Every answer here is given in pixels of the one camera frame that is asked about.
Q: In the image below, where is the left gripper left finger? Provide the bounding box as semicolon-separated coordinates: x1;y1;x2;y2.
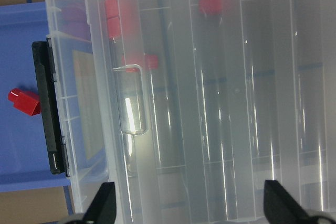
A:
82;182;117;224

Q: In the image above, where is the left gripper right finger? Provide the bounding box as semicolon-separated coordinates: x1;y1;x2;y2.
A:
264;180;312;224

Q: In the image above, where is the red block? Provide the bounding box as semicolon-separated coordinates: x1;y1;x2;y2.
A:
104;0;121;39
198;0;223;15
8;88;41;116
122;54;159;71

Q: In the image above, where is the clear plastic box lid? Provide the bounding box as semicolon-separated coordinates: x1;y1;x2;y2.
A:
81;0;336;224

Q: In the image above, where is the clear plastic storage box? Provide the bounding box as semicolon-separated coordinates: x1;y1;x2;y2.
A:
46;0;117;213

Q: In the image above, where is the red block in box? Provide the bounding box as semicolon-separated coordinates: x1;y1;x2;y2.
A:
198;0;223;15

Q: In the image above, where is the blue plastic tray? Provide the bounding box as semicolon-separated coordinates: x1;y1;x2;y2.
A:
0;1;108;214

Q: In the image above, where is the red block under lid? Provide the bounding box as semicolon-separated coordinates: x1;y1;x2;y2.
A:
122;54;159;71

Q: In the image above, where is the black box latch handle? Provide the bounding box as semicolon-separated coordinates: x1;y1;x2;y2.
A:
32;37;70;178

